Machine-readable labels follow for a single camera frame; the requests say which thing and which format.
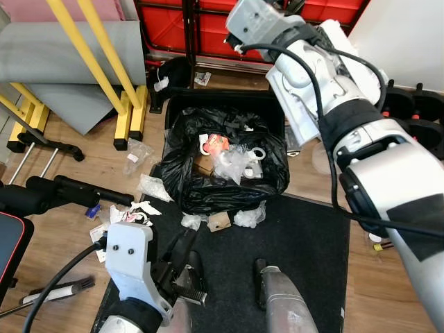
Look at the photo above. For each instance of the black rubbish bin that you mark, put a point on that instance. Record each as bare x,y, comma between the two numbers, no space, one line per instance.
208,100

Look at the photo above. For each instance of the crumpled white red paper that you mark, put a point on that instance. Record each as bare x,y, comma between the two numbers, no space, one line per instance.
135,211

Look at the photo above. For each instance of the clear bag of grey parts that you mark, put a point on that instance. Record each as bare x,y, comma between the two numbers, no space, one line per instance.
236,166

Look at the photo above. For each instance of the brown cardboard piece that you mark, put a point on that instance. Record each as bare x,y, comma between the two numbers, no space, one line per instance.
205,168
220,222

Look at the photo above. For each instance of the black rubbish bag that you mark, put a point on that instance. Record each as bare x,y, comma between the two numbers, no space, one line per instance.
180,180

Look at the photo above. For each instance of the black foam bench roller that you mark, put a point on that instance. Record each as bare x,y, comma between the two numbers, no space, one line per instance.
90,190
24,198

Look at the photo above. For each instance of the black dumbbell red collar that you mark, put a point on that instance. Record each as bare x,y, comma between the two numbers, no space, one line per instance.
399,103

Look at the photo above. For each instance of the silver robot right leg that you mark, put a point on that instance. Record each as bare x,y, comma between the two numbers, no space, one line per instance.
288,305

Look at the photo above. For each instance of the bubble wrap piece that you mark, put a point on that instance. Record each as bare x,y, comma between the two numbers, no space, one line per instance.
154,187
194,222

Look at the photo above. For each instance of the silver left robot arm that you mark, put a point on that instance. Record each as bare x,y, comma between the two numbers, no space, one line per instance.
132,318

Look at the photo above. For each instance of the black weight bench red trim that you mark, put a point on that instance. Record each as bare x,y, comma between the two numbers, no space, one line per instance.
10,250

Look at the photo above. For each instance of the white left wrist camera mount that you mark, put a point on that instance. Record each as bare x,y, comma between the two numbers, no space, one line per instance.
128,263

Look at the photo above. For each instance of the red orange packet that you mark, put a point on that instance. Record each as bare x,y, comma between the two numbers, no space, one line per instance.
216,143

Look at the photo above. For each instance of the yellow dip bar stand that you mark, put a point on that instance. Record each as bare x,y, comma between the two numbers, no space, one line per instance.
87,55
109,41

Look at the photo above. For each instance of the small printed paper scrap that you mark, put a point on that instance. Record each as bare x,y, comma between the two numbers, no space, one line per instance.
202,78

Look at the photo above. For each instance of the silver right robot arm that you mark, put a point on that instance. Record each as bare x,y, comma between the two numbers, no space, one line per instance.
402,180

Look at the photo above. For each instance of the black bench foot bar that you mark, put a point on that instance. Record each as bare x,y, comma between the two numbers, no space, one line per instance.
52,144

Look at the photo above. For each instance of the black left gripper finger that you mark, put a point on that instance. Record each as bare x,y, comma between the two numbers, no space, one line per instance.
187,250
170,260

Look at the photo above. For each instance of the dark floor mat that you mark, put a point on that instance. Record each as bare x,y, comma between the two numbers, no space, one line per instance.
291,257

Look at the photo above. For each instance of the clear plastic bag with label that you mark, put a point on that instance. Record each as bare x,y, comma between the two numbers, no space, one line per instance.
139,156

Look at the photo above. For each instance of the small blue object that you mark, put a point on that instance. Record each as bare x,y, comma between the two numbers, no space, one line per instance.
91,212

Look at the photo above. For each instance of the pink foam puzzle mat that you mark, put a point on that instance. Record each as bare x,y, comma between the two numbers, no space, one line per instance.
69,8

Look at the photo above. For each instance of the grey rolled mat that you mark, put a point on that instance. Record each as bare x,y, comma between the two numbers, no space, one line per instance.
41,55

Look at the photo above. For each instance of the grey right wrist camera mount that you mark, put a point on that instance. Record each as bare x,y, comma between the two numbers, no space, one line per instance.
257,24

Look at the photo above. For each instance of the clear plastic wad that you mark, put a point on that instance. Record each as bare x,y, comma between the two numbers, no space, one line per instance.
250,216

